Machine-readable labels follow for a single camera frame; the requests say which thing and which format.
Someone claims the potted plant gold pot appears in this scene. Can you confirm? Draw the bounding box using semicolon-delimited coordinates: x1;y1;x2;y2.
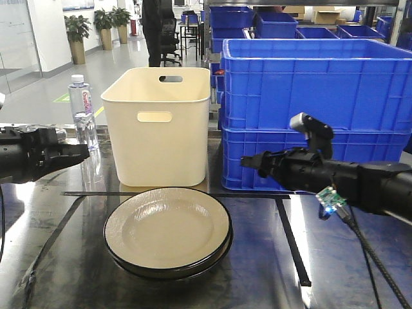
64;15;91;64
93;9;113;50
111;6;131;44

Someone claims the blue crate background middle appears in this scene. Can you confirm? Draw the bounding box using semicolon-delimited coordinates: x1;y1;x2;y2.
256;12;298;39

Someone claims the large blue plastic crate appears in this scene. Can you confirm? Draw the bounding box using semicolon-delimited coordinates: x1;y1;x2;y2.
221;39;411;132

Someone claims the person in black clothes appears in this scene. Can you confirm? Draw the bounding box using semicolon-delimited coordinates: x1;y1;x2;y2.
142;0;174;67

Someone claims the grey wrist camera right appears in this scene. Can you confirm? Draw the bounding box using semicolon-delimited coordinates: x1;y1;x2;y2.
289;112;334;159

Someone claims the clear water bottle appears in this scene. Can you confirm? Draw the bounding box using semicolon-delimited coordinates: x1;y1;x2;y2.
68;74;99;151

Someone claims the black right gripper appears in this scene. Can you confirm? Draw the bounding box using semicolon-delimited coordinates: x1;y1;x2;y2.
241;147;333;193

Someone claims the blue crate background left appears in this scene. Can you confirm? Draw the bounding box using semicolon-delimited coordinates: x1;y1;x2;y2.
210;6;254;28

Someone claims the cream plastic storage bin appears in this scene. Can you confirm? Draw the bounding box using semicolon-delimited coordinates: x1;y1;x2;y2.
101;67;211;187

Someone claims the silver plate black rim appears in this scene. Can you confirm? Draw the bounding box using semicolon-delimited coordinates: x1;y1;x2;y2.
104;187;232;268
105;229;234;281

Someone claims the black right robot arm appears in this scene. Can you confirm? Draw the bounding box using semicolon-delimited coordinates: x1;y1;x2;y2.
241;147;411;223

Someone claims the green circuit board module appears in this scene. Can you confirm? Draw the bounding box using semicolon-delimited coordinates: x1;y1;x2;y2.
315;186;347;214

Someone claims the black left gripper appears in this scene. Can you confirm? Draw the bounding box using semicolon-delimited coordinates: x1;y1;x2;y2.
1;126;89;183

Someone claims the blue crate background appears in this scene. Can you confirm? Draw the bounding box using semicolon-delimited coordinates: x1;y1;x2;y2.
256;12;298;39
210;6;254;28

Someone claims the black braided cable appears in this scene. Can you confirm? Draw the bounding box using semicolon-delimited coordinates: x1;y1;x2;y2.
337;205;412;309

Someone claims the lower blue plastic crate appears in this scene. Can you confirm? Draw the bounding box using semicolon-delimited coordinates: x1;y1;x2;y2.
220;124;412;193

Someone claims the black office chair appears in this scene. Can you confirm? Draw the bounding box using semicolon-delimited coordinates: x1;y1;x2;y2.
161;8;182;66

